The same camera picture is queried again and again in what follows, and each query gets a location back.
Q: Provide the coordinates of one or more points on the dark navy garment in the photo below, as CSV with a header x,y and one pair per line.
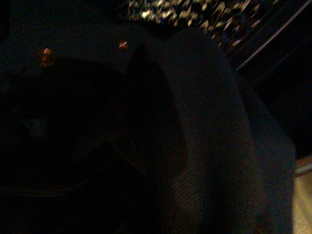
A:
x,y
110,130

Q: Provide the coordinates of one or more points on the grey front-load washing machine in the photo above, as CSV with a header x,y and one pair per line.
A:
x,y
268,42

